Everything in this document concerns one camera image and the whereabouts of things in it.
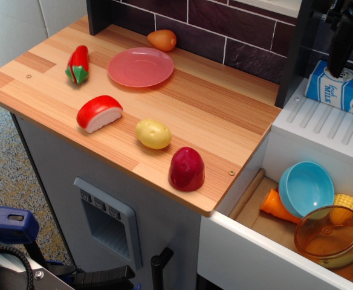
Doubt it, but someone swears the blue clamp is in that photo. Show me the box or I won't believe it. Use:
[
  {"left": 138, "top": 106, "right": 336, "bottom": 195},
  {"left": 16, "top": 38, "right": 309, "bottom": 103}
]
[{"left": 0, "top": 206, "right": 39, "bottom": 244}]

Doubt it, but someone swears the blue white milk carton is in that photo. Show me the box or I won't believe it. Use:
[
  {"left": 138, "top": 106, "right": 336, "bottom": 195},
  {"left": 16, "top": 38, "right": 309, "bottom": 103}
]
[{"left": 305, "top": 60, "right": 353, "bottom": 114}]

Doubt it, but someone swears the black braided cable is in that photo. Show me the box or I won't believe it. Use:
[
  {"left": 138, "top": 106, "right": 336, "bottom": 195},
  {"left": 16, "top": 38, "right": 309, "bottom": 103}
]
[{"left": 0, "top": 217, "right": 34, "bottom": 290}]

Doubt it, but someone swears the red white toy sushi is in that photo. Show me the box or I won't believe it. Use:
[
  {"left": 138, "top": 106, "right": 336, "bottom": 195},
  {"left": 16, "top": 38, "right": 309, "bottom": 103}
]
[{"left": 76, "top": 95, "right": 123, "bottom": 133}]

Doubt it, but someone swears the white toy sink basin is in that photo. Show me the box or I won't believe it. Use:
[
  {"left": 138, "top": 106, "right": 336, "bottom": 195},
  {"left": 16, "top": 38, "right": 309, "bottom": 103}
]
[{"left": 198, "top": 127, "right": 353, "bottom": 289}]

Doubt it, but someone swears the white dish drying rack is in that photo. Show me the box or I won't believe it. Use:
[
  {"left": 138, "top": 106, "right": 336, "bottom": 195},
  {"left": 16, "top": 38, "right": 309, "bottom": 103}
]
[{"left": 271, "top": 79, "right": 353, "bottom": 158}]

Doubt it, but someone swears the light blue plastic bowl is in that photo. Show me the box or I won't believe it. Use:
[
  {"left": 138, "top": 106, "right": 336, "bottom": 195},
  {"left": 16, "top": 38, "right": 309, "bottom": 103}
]
[{"left": 279, "top": 161, "right": 335, "bottom": 218}]

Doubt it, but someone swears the dark red toy fruit half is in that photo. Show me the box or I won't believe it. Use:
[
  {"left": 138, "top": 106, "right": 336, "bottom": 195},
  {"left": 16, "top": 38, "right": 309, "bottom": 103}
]
[{"left": 168, "top": 147, "right": 205, "bottom": 192}]

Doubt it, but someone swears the grey ice dispenser panel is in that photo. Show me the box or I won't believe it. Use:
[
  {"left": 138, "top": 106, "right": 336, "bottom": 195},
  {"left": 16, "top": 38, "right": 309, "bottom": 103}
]
[{"left": 73, "top": 177, "right": 143, "bottom": 270}]

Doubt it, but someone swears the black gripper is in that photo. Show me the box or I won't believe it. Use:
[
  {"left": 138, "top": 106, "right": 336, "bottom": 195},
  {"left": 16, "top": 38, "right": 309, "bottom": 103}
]
[{"left": 311, "top": 1, "right": 353, "bottom": 78}]

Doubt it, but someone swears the black cabinet door handle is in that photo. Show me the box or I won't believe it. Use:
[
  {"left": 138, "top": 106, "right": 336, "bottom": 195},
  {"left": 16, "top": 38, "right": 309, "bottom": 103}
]
[{"left": 151, "top": 247, "right": 173, "bottom": 290}]

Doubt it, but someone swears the pink plastic plate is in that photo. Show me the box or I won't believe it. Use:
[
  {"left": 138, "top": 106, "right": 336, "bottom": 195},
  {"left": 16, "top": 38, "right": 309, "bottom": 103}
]
[{"left": 107, "top": 47, "right": 174, "bottom": 88}]

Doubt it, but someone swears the black ribbed clamp handle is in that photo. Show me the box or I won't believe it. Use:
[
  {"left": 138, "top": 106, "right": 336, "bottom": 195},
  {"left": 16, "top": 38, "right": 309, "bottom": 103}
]
[{"left": 71, "top": 266, "right": 135, "bottom": 289}]

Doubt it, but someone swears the orange toy ice cream cone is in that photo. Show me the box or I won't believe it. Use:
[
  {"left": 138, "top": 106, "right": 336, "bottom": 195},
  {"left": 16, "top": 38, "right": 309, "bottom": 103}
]
[{"left": 260, "top": 189, "right": 301, "bottom": 224}]

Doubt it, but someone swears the transparent orange plastic cup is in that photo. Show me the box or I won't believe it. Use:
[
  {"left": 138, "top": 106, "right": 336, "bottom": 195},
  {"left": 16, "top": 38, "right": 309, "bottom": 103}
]
[{"left": 294, "top": 205, "right": 353, "bottom": 281}]

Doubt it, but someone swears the yellow toy corn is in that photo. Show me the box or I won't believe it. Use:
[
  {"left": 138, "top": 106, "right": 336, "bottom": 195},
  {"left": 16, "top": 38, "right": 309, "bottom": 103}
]
[{"left": 329, "top": 193, "right": 353, "bottom": 225}]

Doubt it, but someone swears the yellow toy potato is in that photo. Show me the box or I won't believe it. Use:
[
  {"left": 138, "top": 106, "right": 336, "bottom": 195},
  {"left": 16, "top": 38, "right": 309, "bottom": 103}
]
[{"left": 135, "top": 119, "right": 172, "bottom": 149}]

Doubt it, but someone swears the red toy chili pepper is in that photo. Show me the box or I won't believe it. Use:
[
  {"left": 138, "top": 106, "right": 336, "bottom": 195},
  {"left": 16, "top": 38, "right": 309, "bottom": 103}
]
[{"left": 65, "top": 45, "right": 89, "bottom": 84}]

